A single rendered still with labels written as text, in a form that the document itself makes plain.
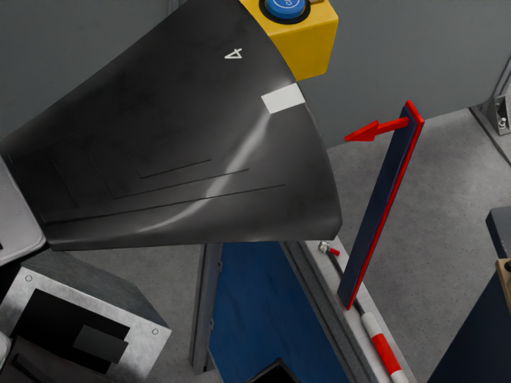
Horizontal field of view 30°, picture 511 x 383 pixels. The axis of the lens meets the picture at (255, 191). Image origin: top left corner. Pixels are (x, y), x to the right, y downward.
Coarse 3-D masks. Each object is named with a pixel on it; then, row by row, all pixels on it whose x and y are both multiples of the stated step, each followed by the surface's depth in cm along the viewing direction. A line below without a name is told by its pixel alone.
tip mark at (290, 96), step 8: (288, 88) 75; (296, 88) 75; (264, 96) 74; (272, 96) 74; (280, 96) 74; (288, 96) 75; (296, 96) 75; (272, 104) 74; (280, 104) 74; (288, 104) 74; (296, 104) 75; (272, 112) 74
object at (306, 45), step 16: (240, 0) 100; (256, 0) 101; (304, 0) 101; (256, 16) 99; (272, 16) 99; (304, 16) 100; (320, 16) 100; (336, 16) 101; (272, 32) 98; (288, 32) 99; (304, 32) 100; (320, 32) 101; (288, 48) 101; (304, 48) 102; (320, 48) 103; (288, 64) 103; (304, 64) 104; (320, 64) 106
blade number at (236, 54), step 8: (240, 40) 75; (224, 48) 75; (232, 48) 75; (240, 48) 75; (216, 56) 75; (224, 56) 75; (232, 56) 75; (240, 56) 75; (248, 56) 75; (224, 64) 74; (232, 64) 75; (240, 64) 75
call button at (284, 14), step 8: (272, 0) 99; (280, 0) 100; (288, 0) 100; (296, 0) 100; (272, 8) 99; (280, 8) 99; (288, 8) 99; (296, 8) 99; (280, 16) 99; (288, 16) 99; (296, 16) 100
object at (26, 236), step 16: (0, 160) 70; (0, 176) 69; (0, 192) 68; (16, 192) 69; (0, 208) 68; (16, 208) 68; (0, 224) 67; (16, 224) 67; (32, 224) 67; (0, 240) 66; (16, 240) 66; (32, 240) 66; (0, 256) 66; (16, 256) 66
